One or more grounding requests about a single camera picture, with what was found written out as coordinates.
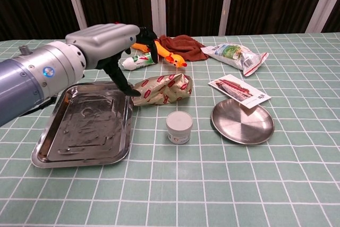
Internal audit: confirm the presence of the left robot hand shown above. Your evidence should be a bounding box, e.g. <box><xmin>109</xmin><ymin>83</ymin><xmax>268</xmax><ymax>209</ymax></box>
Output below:
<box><xmin>65</xmin><ymin>23</ymin><xmax>159</xmax><ymax>97</ymax></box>

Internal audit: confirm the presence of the gold red snack bag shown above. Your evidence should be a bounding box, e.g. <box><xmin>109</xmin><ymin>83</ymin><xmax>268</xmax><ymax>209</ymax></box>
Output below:
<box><xmin>130</xmin><ymin>73</ymin><xmax>193</xmax><ymax>106</ymax></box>

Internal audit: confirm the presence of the small white-lidded jar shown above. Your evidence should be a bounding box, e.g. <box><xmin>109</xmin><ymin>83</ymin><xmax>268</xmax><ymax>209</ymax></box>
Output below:
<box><xmin>166</xmin><ymin>111</ymin><xmax>193</xmax><ymax>145</ymax></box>

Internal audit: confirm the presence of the silver green snack bag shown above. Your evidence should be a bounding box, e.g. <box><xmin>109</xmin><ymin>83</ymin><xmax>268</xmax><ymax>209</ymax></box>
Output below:
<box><xmin>200</xmin><ymin>43</ymin><xmax>269</xmax><ymax>77</ymax></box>

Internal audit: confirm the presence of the white green tube bottle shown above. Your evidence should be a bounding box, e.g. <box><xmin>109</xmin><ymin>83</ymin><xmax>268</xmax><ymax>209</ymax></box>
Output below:
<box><xmin>121</xmin><ymin>52</ymin><xmax>156</xmax><ymax>71</ymax></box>

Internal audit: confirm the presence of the yellow rubber chicken toy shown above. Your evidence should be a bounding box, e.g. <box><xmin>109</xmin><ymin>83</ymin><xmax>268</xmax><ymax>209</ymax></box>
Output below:
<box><xmin>114</xmin><ymin>21</ymin><xmax>188</xmax><ymax>69</ymax></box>

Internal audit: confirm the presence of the brown cloth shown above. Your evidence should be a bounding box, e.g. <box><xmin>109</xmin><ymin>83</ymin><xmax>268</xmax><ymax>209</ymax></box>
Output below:
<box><xmin>158</xmin><ymin>34</ymin><xmax>209</xmax><ymax>62</ymax></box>

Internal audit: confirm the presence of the rectangular steel tray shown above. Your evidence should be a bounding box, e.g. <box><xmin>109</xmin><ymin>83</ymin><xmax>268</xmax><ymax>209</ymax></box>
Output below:
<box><xmin>31</xmin><ymin>82</ymin><xmax>134</xmax><ymax>169</ymax></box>

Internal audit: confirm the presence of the photo postcard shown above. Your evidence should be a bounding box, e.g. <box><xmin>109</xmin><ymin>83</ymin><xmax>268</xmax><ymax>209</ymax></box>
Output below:
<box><xmin>207</xmin><ymin>74</ymin><xmax>271</xmax><ymax>109</ymax></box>

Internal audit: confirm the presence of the green checked tablecloth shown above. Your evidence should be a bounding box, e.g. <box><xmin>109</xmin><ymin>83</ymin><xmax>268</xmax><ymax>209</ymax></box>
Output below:
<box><xmin>0</xmin><ymin>32</ymin><xmax>340</xmax><ymax>227</ymax></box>

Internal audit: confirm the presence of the round steel plate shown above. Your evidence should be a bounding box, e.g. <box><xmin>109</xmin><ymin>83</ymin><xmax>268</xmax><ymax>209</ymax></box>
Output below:
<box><xmin>211</xmin><ymin>98</ymin><xmax>275</xmax><ymax>145</ymax></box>

